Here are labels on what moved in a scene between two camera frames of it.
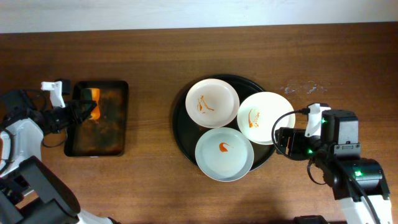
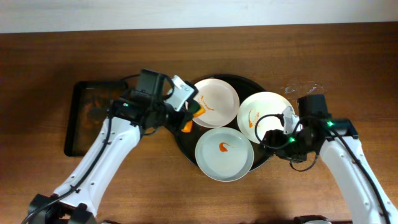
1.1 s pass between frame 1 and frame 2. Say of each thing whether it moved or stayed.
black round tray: moved
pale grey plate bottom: stayed
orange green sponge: moved
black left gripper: moved
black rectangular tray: stayed
